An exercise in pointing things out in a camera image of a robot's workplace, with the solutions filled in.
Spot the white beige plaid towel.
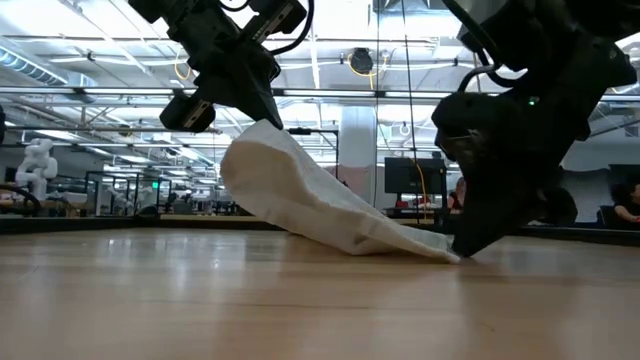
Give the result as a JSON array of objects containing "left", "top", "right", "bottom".
[{"left": 219, "top": 118, "right": 461, "bottom": 265}]

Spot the thin black hanging cable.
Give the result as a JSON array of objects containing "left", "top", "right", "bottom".
[{"left": 373, "top": 0, "right": 381, "bottom": 206}]

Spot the black curved hose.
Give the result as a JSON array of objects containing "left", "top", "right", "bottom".
[{"left": 0, "top": 183, "right": 44, "bottom": 217}]

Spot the long ceiling light strip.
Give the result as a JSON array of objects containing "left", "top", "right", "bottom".
[{"left": 0, "top": 85, "right": 640, "bottom": 104}]

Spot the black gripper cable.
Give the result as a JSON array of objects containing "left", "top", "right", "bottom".
[
  {"left": 218, "top": 0, "right": 316, "bottom": 57},
  {"left": 442, "top": 0, "right": 526, "bottom": 95}
]

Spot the wide white hung cloth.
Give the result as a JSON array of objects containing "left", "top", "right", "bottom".
[{"left": 574, "top": 168, "right": 632, "bottom": 224}]

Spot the black metal stand frame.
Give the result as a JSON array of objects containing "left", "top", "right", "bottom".
[{"left": 287, "top": 126, "right": 341, "bottom": 181}]

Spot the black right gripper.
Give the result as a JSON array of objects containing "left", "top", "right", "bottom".
[{"left": 432, "top": 39, "right": 639, "bottom": 257}]

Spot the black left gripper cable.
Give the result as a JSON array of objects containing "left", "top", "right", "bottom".
[{"left": 218, "top": 0, "right": 316, "bottom": 57}]

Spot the pink hung cloth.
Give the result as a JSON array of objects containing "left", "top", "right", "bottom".
[{"left": 324, "top": 164, "right": 376, "bottom": 206}]

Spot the black framed glass enclosure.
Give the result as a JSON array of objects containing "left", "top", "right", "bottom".
[{"left": 84, "top": 170, "right": 174, "bottom": 217}]

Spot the black monitor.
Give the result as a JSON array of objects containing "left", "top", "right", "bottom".
[{"left": 383, "top": 157, "right": 449, "bottom": 224}]

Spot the person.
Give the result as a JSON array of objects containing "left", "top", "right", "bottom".
[
  {"left": 596, "top": 180, "right": 640, "bottom": 225},
  {"left": 448, "top": 175, "right": 467, "bottom": 211}
]

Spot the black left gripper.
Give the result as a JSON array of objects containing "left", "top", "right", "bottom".
[{"left": 128, "top": 0, "right": 308, "bottom": 134}]

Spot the white humanoid robot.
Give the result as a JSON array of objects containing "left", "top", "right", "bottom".
[{"left": 14, "top": 138, "right": 59, "bottom": 202}]

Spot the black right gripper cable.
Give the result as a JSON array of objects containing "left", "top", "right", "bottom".
[{"left": 442, "top": 0, "right": 526, "bottom": 95}]

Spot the light wooden desk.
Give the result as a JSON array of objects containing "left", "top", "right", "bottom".
[{"left": 159, "top": 214, "right": 284, "bottom": 224}]

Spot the silver ventilation duct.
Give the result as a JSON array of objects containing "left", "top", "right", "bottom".
[{"left": 0, "top": 45, "right": 69, "bottom": 87}]

